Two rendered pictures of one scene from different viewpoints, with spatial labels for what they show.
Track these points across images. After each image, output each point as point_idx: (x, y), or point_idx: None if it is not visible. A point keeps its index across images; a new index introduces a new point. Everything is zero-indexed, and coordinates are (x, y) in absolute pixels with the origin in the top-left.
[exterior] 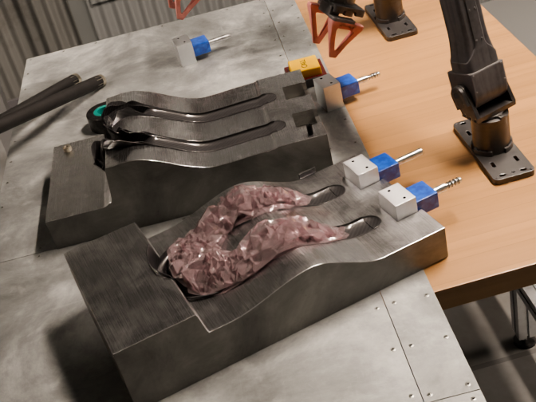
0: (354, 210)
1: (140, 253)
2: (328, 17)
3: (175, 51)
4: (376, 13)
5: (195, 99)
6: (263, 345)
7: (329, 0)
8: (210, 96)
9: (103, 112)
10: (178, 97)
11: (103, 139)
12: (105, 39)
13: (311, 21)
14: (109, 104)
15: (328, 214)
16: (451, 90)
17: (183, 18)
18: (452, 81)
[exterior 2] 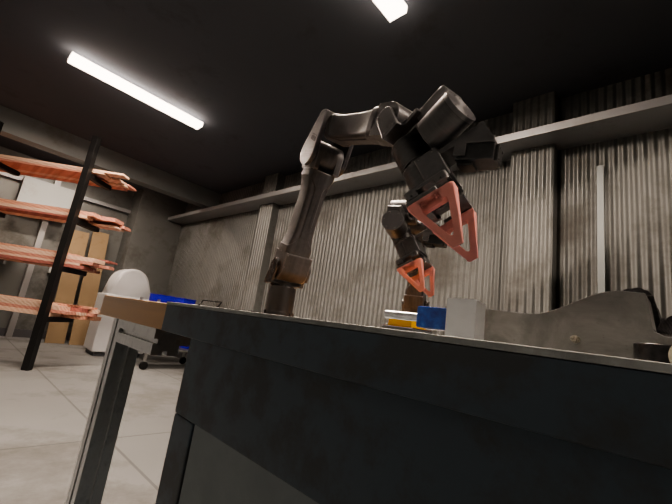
0: None
1: None
2: (406, 274)
3: (478, 322)
4: (289, 308)
5: (541, 313)
6: None
7: (427, 256)
8: (526, 313)
9: (650, 294)
10: (559, 308)
11: (661, 319)
12: (656, 362)
13: (423, 273)
14: (639, 288)
15: None
16: (428, 303)
17: (468, 260)
18: (423, 301)
